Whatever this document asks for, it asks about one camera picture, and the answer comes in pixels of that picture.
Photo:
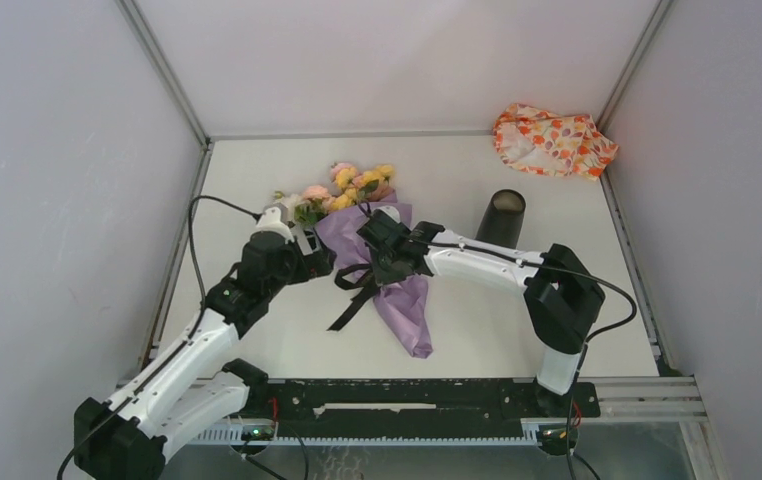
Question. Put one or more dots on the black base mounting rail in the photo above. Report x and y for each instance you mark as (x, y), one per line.
(413, 406)

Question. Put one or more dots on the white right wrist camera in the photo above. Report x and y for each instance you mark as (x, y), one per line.
(391, 211)

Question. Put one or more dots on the flower bouquet purple paper wrap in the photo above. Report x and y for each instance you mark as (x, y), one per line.
(335, 211)

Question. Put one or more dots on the orange floral fabric bag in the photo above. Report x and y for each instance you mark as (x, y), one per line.
(540, 142)

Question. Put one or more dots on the dark cylindrical vase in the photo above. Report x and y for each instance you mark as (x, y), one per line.
(503, 218)

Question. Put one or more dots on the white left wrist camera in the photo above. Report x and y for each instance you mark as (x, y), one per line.
(275, 218)

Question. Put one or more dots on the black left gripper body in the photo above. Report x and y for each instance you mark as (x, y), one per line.
(298, 268)

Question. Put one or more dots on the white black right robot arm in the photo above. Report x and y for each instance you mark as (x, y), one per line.
(562, 298)

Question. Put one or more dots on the white slotted cable duct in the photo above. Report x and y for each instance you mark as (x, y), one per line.
(224, 434)

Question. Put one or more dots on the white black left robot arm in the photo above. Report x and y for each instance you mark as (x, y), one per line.
(139, 428)

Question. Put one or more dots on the aluminium corner frame profile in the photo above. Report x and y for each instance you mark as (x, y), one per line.
(156, 56)

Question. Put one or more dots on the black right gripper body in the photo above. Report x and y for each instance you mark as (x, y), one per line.
(386, 270)

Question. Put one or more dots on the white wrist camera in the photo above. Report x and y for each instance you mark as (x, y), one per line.
(391, 211)
(275, 218)

